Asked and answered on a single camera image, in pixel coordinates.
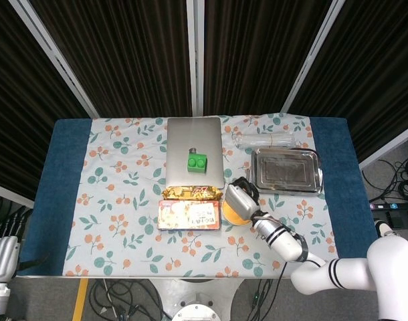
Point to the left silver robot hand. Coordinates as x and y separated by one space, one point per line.
1 257

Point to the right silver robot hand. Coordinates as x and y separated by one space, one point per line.
242 202

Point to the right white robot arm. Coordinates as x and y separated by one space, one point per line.
284 242

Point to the round white robot base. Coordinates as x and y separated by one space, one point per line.
199 314

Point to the orange paper bowl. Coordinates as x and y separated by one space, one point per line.
235 223

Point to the gold snack packet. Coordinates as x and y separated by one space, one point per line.
190 193

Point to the stainless steel tray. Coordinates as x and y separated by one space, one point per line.
286 170

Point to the pink biscuit box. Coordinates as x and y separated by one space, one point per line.
189 214

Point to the green toy building block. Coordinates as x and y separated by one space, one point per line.
197 163

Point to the small grey metal cylinder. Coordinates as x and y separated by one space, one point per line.
193 150

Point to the silver closed laptop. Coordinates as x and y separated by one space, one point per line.
194 133

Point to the yellow floor tape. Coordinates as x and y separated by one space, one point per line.
80 299

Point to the blue table mat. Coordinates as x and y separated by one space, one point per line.
65 167

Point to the floral printed tablecloth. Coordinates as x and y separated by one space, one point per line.
123 214

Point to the dark ribbed curtain panel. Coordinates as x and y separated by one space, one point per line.
123 50
254 50
23 117
374 67

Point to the white black sneaker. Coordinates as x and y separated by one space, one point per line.
383 227

